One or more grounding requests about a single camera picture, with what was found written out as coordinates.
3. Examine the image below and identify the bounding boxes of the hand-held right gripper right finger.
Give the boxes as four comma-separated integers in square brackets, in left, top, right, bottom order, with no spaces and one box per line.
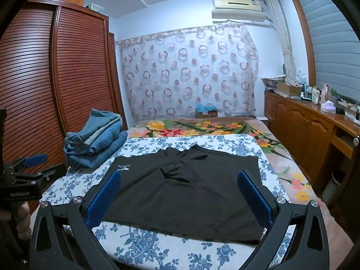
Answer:
[237,169,331,270]

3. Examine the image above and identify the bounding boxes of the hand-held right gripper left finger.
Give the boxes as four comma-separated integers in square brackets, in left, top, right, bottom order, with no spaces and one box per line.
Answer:
[28,170,122,270]

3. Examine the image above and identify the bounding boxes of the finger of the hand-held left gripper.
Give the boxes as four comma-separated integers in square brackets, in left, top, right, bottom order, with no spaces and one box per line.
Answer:
[11,164,67,183]
[4,154,48,173]

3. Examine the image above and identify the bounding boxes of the black pants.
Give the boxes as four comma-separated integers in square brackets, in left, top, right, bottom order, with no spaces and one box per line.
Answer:
[103,143,265,245]

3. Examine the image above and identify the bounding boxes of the person's left hand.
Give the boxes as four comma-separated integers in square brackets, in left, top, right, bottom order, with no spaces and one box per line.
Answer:
[16,202,32,242]

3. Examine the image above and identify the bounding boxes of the blue denim folded jeans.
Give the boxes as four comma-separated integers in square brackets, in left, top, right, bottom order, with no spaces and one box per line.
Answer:
[64,131,128,170]

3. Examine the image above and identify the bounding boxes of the colourful floral blanket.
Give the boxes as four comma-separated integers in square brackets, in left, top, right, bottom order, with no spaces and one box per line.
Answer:
[128,118,313,203]

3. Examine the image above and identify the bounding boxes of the wooden side cabinet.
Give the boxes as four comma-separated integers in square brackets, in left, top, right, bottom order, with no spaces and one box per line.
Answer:
[263,88,360,203]

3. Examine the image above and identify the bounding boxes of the grey trash bin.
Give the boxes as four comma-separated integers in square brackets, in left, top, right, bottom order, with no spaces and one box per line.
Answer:
[322,170,346,206]

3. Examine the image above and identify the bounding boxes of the blue floral white cloth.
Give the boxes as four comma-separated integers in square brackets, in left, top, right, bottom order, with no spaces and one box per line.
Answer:
[39,133,296,270]

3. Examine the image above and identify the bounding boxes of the wooden slatted wardrobe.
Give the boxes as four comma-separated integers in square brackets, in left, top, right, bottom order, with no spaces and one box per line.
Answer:
[0,0,128,203]

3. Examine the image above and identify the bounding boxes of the cardboard box with blue bags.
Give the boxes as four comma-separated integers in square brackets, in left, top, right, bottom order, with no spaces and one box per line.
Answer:
[195,104,218,118]

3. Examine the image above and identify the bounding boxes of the open cardboard box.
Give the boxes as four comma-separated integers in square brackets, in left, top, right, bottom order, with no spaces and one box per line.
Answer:
[277,80,303,95]

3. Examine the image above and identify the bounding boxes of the pink tissue box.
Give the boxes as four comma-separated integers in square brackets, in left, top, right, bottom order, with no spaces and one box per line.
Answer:
[321,101,336,114]

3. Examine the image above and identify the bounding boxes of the stack of papers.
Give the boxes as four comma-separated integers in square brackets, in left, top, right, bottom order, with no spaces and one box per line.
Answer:
[261,74,287,90]

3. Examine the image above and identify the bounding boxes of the group of toiletry bottles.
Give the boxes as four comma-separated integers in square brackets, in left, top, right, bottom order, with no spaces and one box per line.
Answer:
[299,81,332,103]

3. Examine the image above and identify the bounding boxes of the circle patterned curtain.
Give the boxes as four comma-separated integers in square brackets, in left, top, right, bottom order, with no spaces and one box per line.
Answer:
[115,24,259,121]

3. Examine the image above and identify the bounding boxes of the tied beige curtain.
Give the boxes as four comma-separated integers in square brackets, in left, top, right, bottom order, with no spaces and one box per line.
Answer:
[264,0,296,81]

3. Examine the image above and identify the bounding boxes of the grey window blind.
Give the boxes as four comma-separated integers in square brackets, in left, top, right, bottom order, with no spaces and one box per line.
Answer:
[295,0,360,102]

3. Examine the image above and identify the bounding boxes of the white air conditioner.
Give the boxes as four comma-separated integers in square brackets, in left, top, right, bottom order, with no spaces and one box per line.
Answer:
[211,0,266,23]

